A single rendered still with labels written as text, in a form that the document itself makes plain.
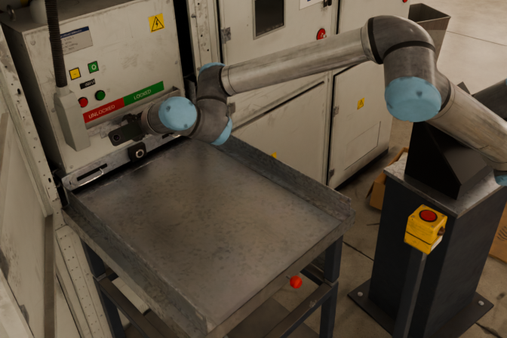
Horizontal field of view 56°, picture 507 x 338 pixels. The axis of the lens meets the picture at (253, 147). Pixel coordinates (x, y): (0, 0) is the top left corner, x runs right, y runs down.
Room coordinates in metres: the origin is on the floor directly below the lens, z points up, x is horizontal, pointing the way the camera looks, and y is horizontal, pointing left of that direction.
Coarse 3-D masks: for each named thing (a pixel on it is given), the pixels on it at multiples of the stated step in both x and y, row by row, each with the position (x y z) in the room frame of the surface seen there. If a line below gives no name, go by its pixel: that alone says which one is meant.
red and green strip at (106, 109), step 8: (144, 88) 1.45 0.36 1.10; (152, 88) 1.48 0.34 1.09; (160, 88) 1.50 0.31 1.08; (128, 96) 1.41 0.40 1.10; (136, 96) 1.43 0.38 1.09; (144, 96) 1.45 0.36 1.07; (112, 104) 1.37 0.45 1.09; (120, 104) 1.39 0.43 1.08; (128, 104) 1.41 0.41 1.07; (88, 112) 1.31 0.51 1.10; (96, 112) 1.33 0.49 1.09; (104, 112) 1.35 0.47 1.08; (88, 120) 1.31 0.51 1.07
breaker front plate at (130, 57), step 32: (160, 0) 1.53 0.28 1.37; (32, 32) 1.25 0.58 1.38; (64, 32) 1.31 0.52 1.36; (96, 32) 1.37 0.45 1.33; (128, 32) 1.44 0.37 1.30; (160, 32) 1.52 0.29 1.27; (64, 64) 1.29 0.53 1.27; (128, 64) 1.43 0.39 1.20; (160, 64) 1.51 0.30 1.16; (160, 96) 1.49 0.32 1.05; (64, 160) 1.23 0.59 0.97
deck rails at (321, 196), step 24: (240, 144) 1.40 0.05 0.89; (264, 168) 1.31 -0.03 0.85; (288, 168) 1.24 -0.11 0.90; (312, 192) 1.16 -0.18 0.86; (336, 192) 1.10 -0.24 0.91; (96, 216) 1.03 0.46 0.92; (336, 216) 1.06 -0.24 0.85; (120, 240) 0.94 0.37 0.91; (144, 264) 0.86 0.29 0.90; (168, 288) 0.78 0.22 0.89; (192, 312) 0.72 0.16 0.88
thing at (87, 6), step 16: (64, 0) 1.51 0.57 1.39; (80, 0) 1.51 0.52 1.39; (96, 0) 1.50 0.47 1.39; (112, 0) 1.49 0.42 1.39; (128, 0) 1.49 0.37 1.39; (0, 16) 1.38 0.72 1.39; (16, 16) 1.38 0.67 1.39; (64, 16) 1.36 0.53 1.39; (80, 16) 1.35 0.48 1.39; (16, 32) 1.26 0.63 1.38; (16, 48) 1.29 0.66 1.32; (16, 64) 1.33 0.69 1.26; (32, 64) 1.23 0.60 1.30; (32, 80) 1.26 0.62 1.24; (32, 96) 1.29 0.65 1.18; (32, 112) 1.33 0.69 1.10; (48, 128) 1.25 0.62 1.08; (48, 144) 1.29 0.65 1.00
